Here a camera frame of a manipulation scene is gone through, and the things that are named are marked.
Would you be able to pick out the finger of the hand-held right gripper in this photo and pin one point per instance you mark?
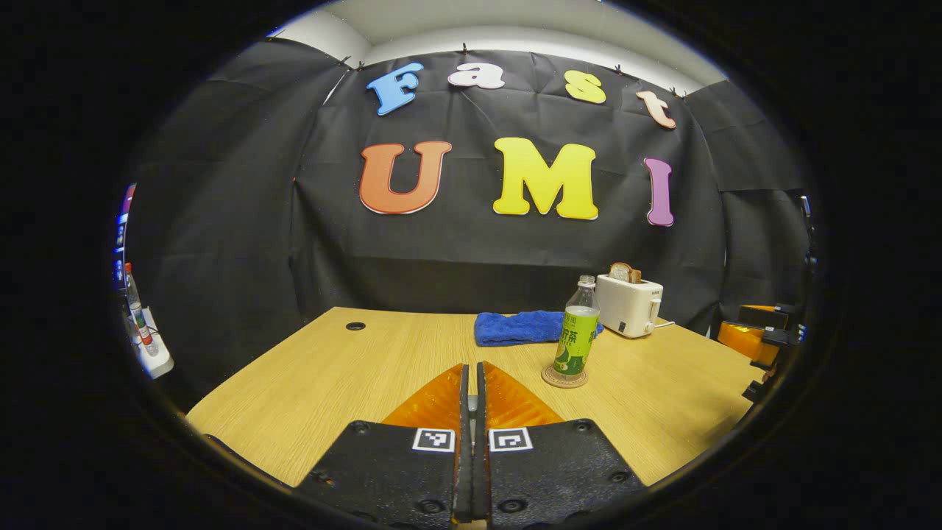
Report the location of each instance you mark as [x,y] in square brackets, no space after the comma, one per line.
[747,340]
[769,315]

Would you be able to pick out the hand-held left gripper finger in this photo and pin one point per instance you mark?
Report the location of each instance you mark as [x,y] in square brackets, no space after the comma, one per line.
[464,442]
[480,442]

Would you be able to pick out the round brown coaster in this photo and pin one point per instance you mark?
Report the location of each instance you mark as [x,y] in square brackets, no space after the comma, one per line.
[564,380]

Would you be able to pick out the green label water bottle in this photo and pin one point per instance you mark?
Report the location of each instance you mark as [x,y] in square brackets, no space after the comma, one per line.
[576,338]

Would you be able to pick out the red cap clear bottle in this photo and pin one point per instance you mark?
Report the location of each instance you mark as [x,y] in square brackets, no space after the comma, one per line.
[138,313]

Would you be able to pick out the blue towel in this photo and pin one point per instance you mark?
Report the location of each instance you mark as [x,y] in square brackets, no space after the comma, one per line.
[515,327]

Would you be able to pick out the white toaster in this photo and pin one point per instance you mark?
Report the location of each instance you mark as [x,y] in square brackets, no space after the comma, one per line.
[629,305]

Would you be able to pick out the bread slice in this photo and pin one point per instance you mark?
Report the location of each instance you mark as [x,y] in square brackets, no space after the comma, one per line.
[625,273]

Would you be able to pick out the small white side table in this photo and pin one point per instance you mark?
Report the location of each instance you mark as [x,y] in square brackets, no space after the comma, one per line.
[158,357]

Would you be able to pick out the computer monitor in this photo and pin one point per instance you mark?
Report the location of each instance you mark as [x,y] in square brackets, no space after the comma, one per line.
[124,235]

